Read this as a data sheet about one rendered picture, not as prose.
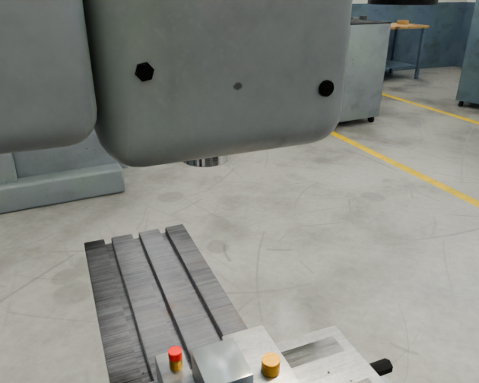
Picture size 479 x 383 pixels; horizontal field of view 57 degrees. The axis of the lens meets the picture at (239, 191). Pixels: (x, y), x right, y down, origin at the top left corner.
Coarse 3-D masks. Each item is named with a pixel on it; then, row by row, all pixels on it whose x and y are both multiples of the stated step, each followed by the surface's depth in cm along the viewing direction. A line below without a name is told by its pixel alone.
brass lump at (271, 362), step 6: (264, 354) 52; (270, 354) 52; (276, 354) 52; (264, 360) 51; (270, 360) 51; (276, 360) 51; (264, 366) 51; (270, 366) 50; (276, 366) 51; (264, 372) 51; (270, 372) 51; (276, 372) 51
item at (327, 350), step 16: (304, 336) 63; (320, 336) 63; (336, 336) 63; (288, 352) 60; (304, 352) 60; (320, 352) 60; (336, 352) 60; (352, 352) 60; (160, 368) 52; (304, 368) 58; (320, 368) 58; (336, 368) 58; (352, 368) 58; (368, 368) 58
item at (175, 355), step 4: (172, 348) 52; (176, 348) 52; (180, 348) 52; (168, 352) 52; (172, 352) 51; (176, 352) 51; (180, 352) 51; (168, 356) 52; (172, 356) 51; (176, 356) 51; (180, 356) 52; (172, 360) 51; (176, 360) 51; (180, 360) 52; (172, 364) 52; (176, 364) 52; (180, 364) 52; (172, 368) 52; (176, 368) 52; (180, 368) 52
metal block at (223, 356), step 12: (204, 348) 50; (216, 348) 50; (228, 348) 50; (192, 360) 50; (204, 360) 49; (216, 360) 49; (228, 360) 49; (240, 360) 49; (192, 372) 51; (204, 372) 47; (216, 372) 47; (228, 372) 47; (240, 372) 47
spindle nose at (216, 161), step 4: (224, 156) 40; (228, 156) 41; (192, 160) 40; (196, 160) 39; (200, 160) 39; (204, 160) 39; (208, 160) 39; (212, 160) 39; (216, 160) 40; (220, 160) 40; (224, 160) 40; (228, 160) 41; (188, 164) 40; (192, 164) 40; (196, 164) 40; (200, 164) 39; (204, 164) 39; (208, 164) 39; (212, 164) 40; (216, 164) 40; (220, 164) 40
